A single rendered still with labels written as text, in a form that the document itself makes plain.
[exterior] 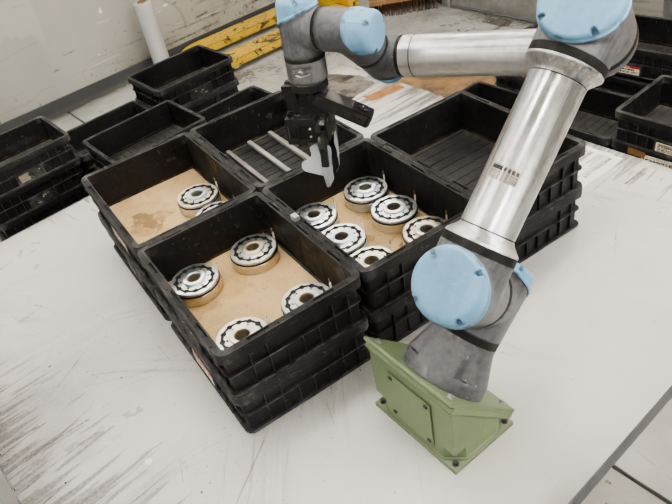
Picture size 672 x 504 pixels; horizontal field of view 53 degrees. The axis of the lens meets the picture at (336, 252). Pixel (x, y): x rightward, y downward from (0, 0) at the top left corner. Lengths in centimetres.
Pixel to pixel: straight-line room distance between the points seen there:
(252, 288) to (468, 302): 59
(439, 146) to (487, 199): 78
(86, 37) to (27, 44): 36
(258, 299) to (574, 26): 78
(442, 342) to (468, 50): 49
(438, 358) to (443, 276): 19
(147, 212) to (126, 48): 314
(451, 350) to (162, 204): 93
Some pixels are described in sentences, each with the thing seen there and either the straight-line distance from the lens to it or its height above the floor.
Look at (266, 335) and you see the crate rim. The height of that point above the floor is 92.
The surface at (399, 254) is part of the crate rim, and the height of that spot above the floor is 93.
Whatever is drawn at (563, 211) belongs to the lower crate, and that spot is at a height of 77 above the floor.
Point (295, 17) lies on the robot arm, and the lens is 122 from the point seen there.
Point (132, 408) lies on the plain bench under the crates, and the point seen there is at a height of 70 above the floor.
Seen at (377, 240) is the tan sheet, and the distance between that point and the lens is 145.
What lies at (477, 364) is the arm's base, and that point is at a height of 88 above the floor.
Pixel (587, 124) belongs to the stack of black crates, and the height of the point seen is 38.
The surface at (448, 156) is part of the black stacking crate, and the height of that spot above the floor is 83.
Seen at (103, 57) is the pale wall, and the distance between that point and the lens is 477.
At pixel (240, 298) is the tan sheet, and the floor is 83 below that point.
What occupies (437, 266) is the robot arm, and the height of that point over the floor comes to 110.
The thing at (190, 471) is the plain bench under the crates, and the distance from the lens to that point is 131.
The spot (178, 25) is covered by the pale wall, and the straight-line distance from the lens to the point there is 497.
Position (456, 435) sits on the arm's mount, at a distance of 114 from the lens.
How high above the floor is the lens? 173
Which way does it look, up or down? 39 degrees down
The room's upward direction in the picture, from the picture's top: 12 degrees counter-clockwise
